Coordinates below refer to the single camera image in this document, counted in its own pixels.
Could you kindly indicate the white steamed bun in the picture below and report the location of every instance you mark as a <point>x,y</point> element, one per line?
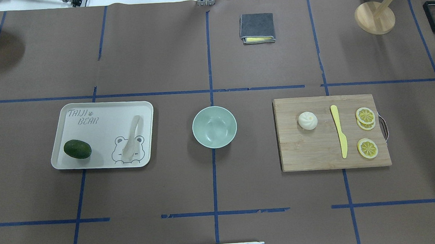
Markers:
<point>308,120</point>

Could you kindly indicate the cream ceramic spoon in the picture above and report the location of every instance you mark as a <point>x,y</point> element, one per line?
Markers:
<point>129,149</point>

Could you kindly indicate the light green bowl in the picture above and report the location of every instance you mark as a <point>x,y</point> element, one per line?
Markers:
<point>214,127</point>

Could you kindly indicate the folded grey cloth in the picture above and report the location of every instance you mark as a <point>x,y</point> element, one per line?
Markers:
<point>257,28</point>

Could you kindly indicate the wooden cutting board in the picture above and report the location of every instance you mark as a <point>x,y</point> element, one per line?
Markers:
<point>319,149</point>

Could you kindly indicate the cream bear serving tray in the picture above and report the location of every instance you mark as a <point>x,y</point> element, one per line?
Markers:
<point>105,127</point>

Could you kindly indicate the yellow plastic knife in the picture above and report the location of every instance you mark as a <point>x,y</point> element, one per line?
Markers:
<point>342,138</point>

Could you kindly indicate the green avocado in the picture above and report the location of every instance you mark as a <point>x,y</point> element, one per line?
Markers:
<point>77,149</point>

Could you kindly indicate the upper lemon slice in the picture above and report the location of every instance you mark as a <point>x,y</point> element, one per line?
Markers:
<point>365,115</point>

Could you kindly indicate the lemon slice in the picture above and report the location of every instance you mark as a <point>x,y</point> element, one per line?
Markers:
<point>366,126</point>
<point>367,148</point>
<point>365,115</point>

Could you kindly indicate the middle lemon slice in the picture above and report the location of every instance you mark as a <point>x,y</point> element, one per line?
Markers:
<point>366,126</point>

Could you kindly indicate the lower lemon slice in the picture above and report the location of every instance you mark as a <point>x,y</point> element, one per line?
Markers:
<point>367,148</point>

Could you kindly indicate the wooden mug tree stand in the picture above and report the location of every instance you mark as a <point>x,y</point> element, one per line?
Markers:
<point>375,17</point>

